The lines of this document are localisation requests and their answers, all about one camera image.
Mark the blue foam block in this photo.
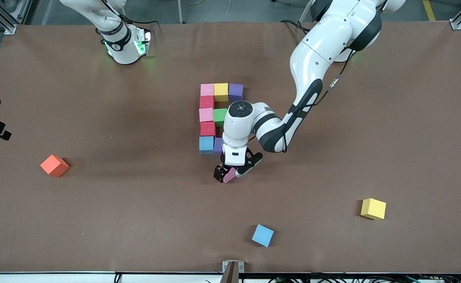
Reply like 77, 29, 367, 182
199, 136, 215, 154
251, 224, 275, 248

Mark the yellow foam block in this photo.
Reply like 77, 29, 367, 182
214, 83, 230, 102
360, 198, 387, 220

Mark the black arm base cable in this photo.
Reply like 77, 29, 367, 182
280, 19, 310, 33

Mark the orange foam block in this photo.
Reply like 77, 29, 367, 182
40, 154, 70, 178

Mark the metal table bracket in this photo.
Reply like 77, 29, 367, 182
222, 260, 245, 283

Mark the green foam block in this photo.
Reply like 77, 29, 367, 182
213, 108, 228, 127

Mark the thin white cable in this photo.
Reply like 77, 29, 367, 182
183, 0, 233, 22

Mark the brown table cover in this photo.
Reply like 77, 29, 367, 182
0, 20, 461, 274

